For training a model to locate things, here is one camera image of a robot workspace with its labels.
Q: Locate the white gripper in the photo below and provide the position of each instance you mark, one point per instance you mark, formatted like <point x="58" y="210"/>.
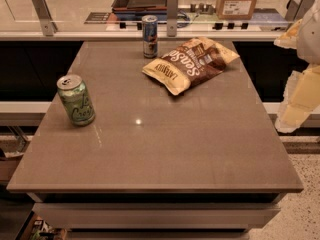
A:
<point x="310" y="39"/>

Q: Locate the green soda can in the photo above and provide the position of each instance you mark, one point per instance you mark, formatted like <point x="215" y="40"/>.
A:
<point x="76" y="100"/>

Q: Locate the blue energy drink can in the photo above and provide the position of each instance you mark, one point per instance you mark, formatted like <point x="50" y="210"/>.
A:
<point x="149" y="29"/>

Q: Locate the cardboard box with label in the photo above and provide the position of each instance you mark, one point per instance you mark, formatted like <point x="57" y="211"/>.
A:
<point x="235" y="9"/>

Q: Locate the brown yellow chip bag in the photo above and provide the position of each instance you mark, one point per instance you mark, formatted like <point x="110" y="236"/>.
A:
<point x="191" y="63"/>

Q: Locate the right metal glass bracket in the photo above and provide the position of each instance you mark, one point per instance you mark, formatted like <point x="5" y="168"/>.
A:
<point x="296" y="9"/>

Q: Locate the metal glass bracket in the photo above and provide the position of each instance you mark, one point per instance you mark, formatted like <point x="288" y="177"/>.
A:
<point x="172" y="11"/>
<point x="47" y="24"/>
<point x="296" y="9"/>

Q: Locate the middle metal glass bracket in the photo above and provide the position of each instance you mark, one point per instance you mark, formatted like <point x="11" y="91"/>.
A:
<point x="172" y="11"/>

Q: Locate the left metal glass bracket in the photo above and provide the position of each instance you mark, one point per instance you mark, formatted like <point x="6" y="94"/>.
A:
<point x="47" y="24"/>

